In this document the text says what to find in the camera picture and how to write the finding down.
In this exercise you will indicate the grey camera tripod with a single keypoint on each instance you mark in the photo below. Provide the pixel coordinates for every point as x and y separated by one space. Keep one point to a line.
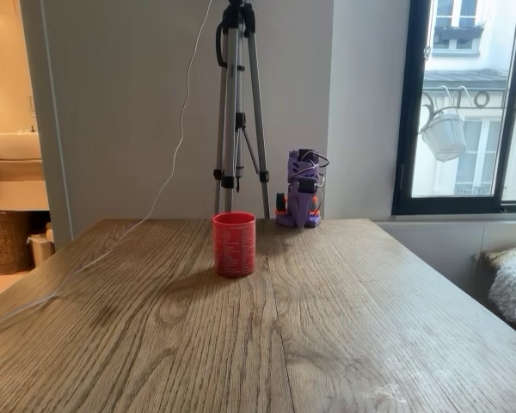
232 107

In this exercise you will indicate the purple robot arm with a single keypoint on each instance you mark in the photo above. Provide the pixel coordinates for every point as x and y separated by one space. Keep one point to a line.
294 168

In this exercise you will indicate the wicker basket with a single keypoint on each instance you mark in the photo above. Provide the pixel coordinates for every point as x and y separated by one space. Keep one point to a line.
4 245

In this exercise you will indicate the red printed cup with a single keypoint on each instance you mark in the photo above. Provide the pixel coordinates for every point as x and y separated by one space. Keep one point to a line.
235 249

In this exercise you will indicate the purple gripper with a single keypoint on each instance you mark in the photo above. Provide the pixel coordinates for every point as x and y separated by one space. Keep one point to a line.
301 208

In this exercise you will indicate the black and orange clamp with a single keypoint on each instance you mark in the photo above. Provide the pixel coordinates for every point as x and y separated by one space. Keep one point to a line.
280 204

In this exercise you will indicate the black window frame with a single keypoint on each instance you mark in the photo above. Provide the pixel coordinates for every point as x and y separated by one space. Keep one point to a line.
406 107

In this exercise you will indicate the beige vanity counter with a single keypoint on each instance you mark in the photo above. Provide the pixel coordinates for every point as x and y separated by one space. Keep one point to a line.
13 185

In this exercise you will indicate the window flower box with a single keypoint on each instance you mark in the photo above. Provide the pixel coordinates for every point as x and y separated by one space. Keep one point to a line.
458 32

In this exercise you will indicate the white hanging flower pot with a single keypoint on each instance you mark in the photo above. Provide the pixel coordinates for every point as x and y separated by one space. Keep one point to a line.
443 137

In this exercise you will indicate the black iron balcony railing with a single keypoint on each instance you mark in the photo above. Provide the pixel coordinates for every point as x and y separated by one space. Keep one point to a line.
477 96

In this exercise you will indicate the white wash basin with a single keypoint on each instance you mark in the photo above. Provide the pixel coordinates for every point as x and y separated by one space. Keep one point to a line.
15 146

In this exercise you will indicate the white fur throw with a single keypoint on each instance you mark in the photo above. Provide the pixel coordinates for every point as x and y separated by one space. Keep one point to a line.
514 284

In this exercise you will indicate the small white bin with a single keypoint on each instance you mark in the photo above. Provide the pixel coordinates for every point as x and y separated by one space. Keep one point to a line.
41 247

